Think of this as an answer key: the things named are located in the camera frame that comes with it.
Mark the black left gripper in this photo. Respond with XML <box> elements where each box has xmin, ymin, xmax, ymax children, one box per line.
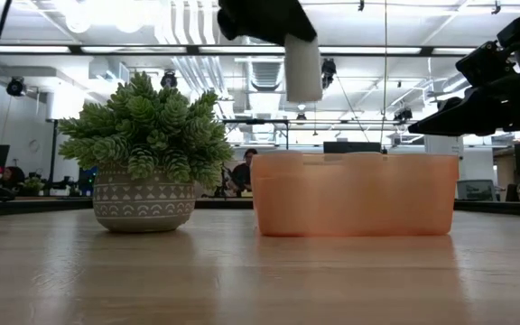
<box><xmin>217</xmin><ymin>0</ymin><xmax>319</xmax><ymax>46</ymax></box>

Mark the white pill bottle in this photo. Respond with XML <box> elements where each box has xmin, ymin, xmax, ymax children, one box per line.
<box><xmin>283</xmin><ymin>34</ymin><xmax>324</xmax><ymax>104</ymax></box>

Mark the black floor stand pole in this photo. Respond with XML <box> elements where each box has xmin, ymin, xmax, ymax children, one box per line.
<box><xmin>45</xmin><ymin>119</ymin><xmax>60</xmax><ymax>190</ymax></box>

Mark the small green potted plant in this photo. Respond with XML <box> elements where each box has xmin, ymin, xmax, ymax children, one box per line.
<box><xmin>22</xmin><ymin>175</ymin><xmax>45</xmax><ymax>197</ymax></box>

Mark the orange translucent plastic basket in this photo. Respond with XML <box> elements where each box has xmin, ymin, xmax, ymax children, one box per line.
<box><xmin>249</xmin><ymin>151</ymin><xmax>460</xmax><ymax>237</ymax></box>

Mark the artificial succulent in patterned pot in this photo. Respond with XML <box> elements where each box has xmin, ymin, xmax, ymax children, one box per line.
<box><xmin>56</xmin><ymin>70</ymin><xmax>235</xmax><ymax>234</ymax></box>

